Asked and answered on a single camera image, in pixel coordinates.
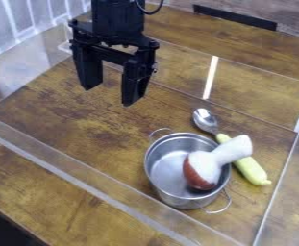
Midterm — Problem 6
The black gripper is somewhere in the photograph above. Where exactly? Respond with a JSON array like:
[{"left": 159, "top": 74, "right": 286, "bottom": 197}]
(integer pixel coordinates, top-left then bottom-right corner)
[{"left": 68, "top": 0, "right": 161, "bottom": 107}]

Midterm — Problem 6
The silver metal pot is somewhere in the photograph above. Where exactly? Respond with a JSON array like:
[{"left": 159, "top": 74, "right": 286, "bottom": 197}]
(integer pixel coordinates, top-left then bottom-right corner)
[{"left": 145, "top": 128, "right": 233, "bottom": 214}]

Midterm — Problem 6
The red white plush mushroom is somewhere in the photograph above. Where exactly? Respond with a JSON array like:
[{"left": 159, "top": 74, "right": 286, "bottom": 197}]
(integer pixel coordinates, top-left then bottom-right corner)
[{"left": 182, "top": 134, "right": 254, "bottom": 191}]

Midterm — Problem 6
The black bar on table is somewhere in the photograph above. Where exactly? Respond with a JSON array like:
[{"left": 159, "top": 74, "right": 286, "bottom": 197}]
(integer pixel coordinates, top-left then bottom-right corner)
[{"left": 193, "top": 4, "right": 278, "bottom": 31}]

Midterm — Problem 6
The clear acrylic front barrier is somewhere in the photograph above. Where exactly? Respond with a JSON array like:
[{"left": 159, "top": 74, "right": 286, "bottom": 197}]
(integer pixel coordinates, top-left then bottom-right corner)
[{"left": 0, "top": 121, "right": 243, "bottom": 246}]

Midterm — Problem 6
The clear acrylic triangle bracket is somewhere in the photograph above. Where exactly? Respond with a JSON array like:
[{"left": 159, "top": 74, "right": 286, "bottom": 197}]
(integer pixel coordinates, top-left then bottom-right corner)
[{"left": 58, "top": 25, "right": 74, "bottom": 54}]

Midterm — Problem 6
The black cable loop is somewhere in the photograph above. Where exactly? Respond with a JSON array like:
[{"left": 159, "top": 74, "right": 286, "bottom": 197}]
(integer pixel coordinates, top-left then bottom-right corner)
[{"left": 134, "top": 0, "right": 165, "bottom": 15}]

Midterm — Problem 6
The spoon with yellow handle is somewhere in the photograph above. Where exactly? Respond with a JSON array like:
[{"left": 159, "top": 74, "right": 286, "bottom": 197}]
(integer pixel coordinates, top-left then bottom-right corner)
[{"left": 193, "top": 108, "right": 273, "bottom": 185}]

